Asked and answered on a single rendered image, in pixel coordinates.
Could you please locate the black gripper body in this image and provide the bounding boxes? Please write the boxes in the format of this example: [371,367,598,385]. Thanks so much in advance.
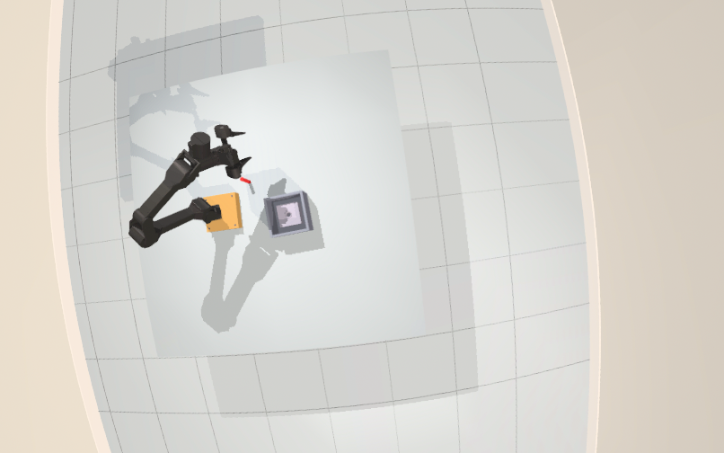
[210,124,242,180]

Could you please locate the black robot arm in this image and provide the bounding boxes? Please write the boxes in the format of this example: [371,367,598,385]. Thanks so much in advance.
[128,131,240,249]

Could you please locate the white flat plate with hole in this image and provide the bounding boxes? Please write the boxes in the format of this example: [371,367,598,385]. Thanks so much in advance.
[277,201,304,227]

